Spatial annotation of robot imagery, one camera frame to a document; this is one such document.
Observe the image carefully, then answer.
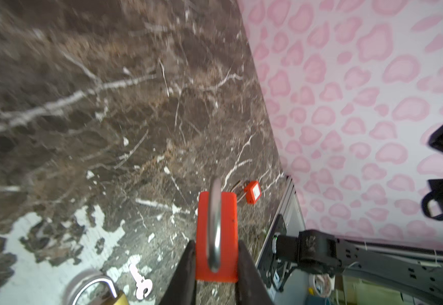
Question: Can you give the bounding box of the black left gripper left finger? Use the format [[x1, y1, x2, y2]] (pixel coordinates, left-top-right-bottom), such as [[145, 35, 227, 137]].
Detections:
[[160, 240, 197, 305]]

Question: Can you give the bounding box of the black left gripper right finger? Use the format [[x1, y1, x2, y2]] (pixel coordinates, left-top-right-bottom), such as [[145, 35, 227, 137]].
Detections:
[[235, 240, 273, 305]]

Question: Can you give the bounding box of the brass padlock silver shackle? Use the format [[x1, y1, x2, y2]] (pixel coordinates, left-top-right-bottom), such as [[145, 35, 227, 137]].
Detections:
[[61, 269, 129, 305]]

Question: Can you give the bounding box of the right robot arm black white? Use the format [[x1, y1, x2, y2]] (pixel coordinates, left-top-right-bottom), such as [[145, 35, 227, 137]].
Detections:
[[258, 230, 443, 304]]

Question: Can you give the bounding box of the small silver key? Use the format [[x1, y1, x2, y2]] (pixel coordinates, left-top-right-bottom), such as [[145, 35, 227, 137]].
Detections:
[[129, 264, 153, 301]]

